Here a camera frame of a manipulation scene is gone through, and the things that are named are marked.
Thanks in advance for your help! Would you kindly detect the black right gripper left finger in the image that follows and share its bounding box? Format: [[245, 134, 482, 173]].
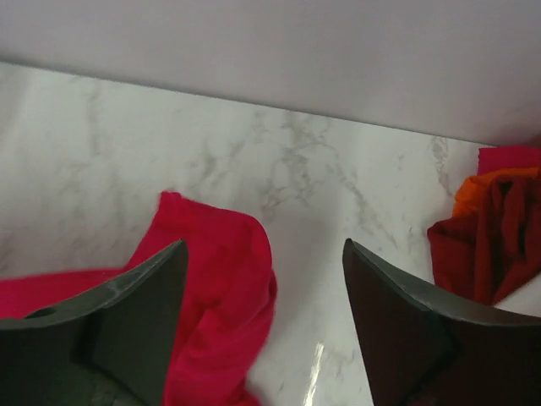
[[1, 240, 189, 405]]

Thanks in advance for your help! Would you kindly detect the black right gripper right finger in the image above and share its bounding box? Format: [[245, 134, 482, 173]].
[[342, 239, 540, 405]]

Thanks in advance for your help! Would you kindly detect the crimson red t shirt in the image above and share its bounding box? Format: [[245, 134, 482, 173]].
[[1, 191, 277, 405]]

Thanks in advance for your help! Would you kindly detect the dark red folded shirt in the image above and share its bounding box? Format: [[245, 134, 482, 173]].
[[427, 176, 540, 305]]

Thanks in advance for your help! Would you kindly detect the orange folded shirt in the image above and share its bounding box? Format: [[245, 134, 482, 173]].
[[451, 167, 540, 217]]

